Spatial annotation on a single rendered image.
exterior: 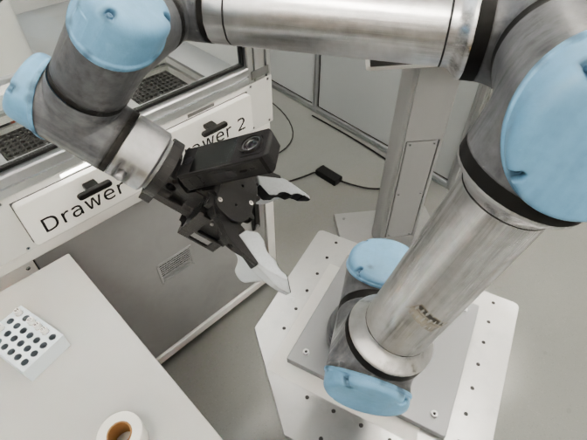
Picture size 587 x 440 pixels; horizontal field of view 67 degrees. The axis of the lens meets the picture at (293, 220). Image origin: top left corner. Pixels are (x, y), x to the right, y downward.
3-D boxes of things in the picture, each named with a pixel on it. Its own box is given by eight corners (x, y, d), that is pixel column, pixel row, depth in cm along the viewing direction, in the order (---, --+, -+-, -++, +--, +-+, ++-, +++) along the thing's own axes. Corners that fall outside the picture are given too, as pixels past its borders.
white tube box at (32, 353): (71, 345, 83) (63, 334, 80) (32, 381, 78) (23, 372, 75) (29, 315, 88) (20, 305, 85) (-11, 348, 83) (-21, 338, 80)
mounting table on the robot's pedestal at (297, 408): (500, 333, 98) (520, 304, 89) (452, 553, 70) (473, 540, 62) (317, 259, 112) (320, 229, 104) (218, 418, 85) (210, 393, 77)
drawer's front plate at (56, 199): (155, 182, 107) (145, 145, 99) (37, 246, 93) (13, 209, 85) (152, 179, 108) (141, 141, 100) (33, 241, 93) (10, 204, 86)
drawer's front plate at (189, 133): (253, 129, 122) (251, 94, 114) (164, 177, 108) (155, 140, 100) (249, 127, 123) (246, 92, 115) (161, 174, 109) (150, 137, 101)
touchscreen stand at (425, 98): (463, 294, 182) (576, 58, 109) (356, 305, 178) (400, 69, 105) (423, 209, 217) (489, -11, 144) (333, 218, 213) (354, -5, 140)
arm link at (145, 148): (148, 101, 48) (117, 153, 43) (185, 126, 49) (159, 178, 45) (125, 138, 53) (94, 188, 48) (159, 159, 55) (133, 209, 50)
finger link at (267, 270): (267, 303, 55) (230, 240, 56) (296, 289, 51) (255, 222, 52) (251, 315, 53) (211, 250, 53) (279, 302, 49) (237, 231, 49)
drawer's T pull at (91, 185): (113, 185, 94) (111, 180, 93) (80, 202, 90) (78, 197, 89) (105, 177, 96) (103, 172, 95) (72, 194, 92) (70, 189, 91)
